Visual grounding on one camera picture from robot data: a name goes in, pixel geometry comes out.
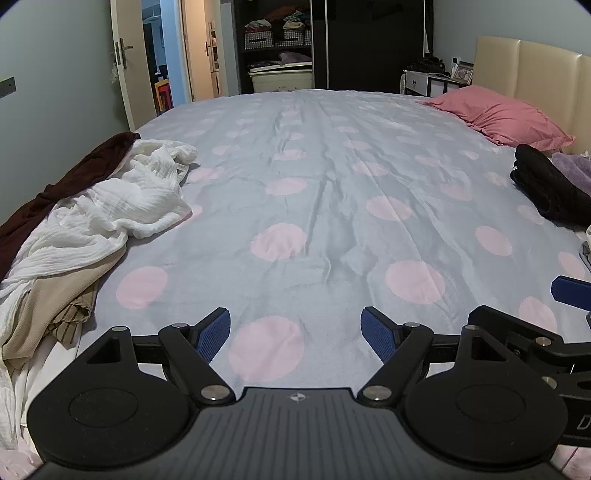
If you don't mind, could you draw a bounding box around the white nightstand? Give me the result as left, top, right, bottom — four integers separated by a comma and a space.
401, 69, 472, 97

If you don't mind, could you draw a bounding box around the white crinkled cloth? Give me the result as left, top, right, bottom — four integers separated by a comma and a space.
0, 138, 199, 453

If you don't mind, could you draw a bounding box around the light blue dotted bed sheet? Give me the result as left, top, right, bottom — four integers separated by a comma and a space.
90, 88, 591, 480

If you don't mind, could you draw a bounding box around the folded clothes stack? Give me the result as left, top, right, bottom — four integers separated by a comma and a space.
272, 7, 315, 28

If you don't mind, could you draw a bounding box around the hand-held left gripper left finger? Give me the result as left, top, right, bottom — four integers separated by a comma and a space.
85, 308, 235, 408

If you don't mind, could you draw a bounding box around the cream storage box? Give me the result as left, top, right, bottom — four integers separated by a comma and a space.
248, 65, 314, 94

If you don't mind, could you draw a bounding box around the cream door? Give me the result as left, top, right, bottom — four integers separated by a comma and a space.
111, 0, 158, 132

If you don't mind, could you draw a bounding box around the red chair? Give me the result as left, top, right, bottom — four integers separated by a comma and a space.
154, 78, 174, 114

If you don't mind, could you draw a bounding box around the striped beige cloth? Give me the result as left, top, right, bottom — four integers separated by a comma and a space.
46, 307, 93, 344

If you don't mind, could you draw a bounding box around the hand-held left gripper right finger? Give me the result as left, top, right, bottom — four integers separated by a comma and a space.
357, 306, 514, 406

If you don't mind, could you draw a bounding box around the pink pillow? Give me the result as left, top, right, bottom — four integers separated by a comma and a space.
416, 85, 576, 152

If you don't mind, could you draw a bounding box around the purple fleece blanket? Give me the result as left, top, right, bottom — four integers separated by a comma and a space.
551, 151, 591, 197

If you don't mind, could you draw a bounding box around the dark red cloth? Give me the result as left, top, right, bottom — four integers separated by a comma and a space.
0, 131, 141, 271

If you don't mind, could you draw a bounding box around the dark wardrobe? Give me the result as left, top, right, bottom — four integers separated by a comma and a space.
231, 0, 437, 95

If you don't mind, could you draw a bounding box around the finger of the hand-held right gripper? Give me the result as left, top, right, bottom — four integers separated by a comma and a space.
551, 275, 591, 306
467, 305, 591, 376

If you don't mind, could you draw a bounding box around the cream padded headboard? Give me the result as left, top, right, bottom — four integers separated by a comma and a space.
472, 36, 591, 158

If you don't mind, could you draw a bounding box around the black folded garment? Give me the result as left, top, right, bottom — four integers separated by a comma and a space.
509, 144, 591, 227

